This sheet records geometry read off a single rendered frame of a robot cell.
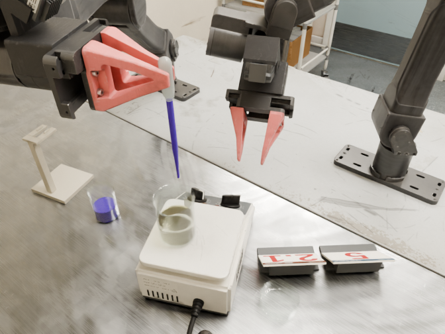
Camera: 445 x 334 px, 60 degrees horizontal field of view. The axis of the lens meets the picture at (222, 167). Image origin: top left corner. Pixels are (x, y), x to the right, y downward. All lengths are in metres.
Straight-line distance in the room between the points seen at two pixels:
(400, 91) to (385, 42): 2.81
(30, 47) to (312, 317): 0.47
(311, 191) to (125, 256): 0.35
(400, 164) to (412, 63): 0.19
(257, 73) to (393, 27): 2.97
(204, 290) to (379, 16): 3.12
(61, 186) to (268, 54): 0.46
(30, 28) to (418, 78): 0.54
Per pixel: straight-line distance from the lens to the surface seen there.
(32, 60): 0.42
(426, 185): 0.81
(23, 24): 0.43
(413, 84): 0.69
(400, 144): 0.72
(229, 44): 0.61
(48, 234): 0.71
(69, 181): 0.78
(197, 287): 0.52
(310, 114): 0.95
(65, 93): 0.40
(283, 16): 0.58
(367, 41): 3.54
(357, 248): 0.66
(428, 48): 0.67
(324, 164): 0.81
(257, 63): 0.52
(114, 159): 0.82
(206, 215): 0.56
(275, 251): 0.63
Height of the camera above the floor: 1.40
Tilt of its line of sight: 40 degrees down
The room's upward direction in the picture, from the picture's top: straight up
